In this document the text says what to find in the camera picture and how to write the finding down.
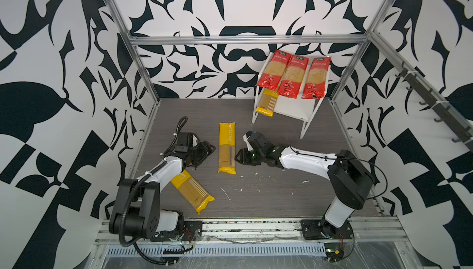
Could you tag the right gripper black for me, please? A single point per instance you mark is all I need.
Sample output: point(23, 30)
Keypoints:
point(242, 158)

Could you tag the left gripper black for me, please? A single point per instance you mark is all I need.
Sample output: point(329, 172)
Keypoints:
point(206, 150)

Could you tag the yellow spaghetti bag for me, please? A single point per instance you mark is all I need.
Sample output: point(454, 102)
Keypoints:
point(192, 191)
point(227, 153)
point(267, 103)

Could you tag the red spaghetti bag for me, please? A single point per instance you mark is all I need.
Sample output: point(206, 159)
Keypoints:
point(293, 77)
point(274, 70)
point(316, 82)

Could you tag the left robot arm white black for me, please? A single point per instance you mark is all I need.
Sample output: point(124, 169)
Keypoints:
point(137, 213)

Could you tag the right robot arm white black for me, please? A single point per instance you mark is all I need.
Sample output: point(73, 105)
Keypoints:
point(349, 178)

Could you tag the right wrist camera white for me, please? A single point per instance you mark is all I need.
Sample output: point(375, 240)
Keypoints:
point(248, 138)

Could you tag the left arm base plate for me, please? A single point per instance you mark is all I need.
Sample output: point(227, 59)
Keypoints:
point(188, 231)

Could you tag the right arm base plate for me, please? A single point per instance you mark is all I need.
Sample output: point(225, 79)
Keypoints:
point(321, 229)

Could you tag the white cable duct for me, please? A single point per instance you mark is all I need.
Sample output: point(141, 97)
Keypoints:
point(238, 250)

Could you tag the aluminium front rail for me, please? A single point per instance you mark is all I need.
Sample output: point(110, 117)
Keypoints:
point(289, 229)

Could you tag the wall hook rack grey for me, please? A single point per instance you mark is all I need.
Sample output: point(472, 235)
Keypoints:
point(444, 109)

